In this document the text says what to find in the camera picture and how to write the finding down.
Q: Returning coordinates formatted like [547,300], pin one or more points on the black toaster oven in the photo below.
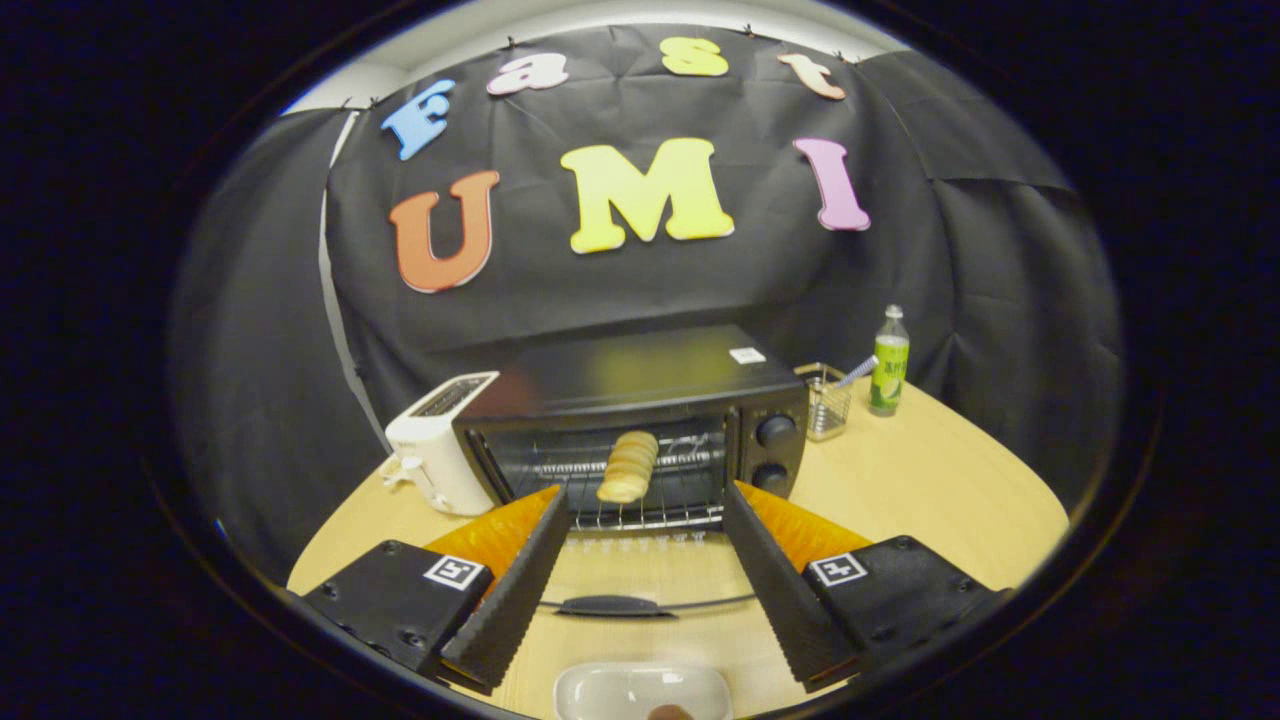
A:
[620,375]

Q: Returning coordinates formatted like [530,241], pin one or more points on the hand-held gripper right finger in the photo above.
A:
[780,590]

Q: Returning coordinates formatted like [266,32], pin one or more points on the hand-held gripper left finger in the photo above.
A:
[515,595]

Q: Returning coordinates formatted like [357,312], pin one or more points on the white pop-up toaster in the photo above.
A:
[435,450]

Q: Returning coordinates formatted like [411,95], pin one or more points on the green drink bottle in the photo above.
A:
[889,375]

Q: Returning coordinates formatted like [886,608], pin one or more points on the white rectangular plate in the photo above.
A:
[620,690]

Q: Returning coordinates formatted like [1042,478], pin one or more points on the yellow bread roll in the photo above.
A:
[628,468]

